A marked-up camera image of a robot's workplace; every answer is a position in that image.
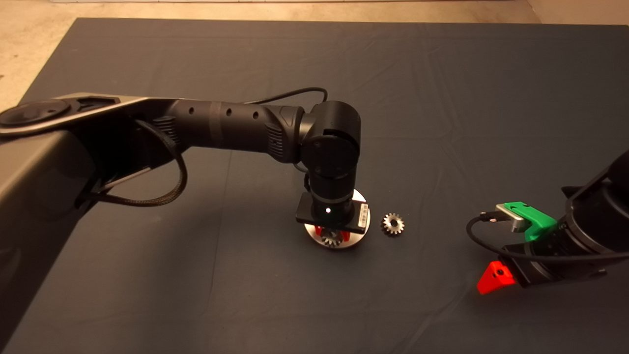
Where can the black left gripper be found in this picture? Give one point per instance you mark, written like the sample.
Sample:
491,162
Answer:
331,214

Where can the dark steel planetary gear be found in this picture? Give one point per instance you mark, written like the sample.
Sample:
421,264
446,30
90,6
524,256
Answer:
399,227

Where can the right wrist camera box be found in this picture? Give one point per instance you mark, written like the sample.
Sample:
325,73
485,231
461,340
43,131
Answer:
513,219

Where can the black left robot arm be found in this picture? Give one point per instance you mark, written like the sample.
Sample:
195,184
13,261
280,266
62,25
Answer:
221,128

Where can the round metal carrier plate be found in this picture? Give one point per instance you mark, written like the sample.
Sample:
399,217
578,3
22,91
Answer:
361,196

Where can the dark grey table cloth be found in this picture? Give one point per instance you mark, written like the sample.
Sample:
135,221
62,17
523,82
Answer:
442,98

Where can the bright steel planetary gear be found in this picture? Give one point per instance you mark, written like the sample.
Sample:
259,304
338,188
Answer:
332,240

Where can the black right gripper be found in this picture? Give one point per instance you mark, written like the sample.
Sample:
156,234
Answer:
555,268

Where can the right green camera mount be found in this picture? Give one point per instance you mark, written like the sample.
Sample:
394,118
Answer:
540,223

